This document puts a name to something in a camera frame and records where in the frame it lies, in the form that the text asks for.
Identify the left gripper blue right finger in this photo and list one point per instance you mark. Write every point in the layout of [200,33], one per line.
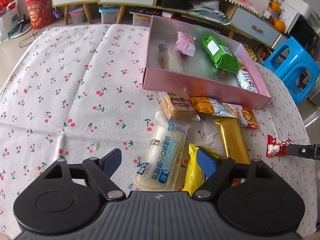
[217,171]

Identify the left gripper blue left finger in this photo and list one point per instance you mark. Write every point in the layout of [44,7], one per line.
[99,172]

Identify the yellow cookie packet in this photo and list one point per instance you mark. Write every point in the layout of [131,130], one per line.
[196,169]

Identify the gold bar packet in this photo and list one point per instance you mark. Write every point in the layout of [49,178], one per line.
[232,139]

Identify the red candy packet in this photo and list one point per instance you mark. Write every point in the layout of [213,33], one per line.
[276,147]

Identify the white bread packet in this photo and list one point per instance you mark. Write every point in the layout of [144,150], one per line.
[159,171]

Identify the lotus root chip packet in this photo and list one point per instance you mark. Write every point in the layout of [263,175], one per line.
[244,115]

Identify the orange silver snack packet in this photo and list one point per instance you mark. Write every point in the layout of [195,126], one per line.
[210,106]

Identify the brown cracker packet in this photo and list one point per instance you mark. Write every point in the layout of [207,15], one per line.
[178,107]

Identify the white cookie roll packet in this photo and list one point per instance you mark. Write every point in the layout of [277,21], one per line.
[244,78]

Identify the green snack packet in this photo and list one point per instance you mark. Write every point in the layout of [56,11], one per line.
[220,54]

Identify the clear rice cracker packet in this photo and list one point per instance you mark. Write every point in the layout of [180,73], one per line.
[170,59]

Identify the pink snack packet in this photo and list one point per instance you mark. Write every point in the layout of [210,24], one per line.
[185,44]

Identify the cherry print tablecloth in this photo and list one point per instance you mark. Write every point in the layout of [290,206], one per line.
[77,92]

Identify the blue plastic stool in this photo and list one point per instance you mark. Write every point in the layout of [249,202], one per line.
[288,62]

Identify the pink cardboard box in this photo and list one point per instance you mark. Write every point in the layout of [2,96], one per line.
[199,76]

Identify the yellow egg tray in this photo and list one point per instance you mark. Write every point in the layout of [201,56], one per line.
[249,51]

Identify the black microwave oven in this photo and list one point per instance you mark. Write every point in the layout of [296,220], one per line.
[302,31]

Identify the orange fruit decoration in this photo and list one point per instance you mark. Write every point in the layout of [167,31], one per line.
[272,14]

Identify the clear bin blue lid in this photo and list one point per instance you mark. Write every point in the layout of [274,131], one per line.
[109,14]

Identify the red gift bag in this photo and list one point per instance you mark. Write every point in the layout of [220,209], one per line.
[41,13]

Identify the white shopping bag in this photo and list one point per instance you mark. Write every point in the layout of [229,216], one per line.
[9,20]

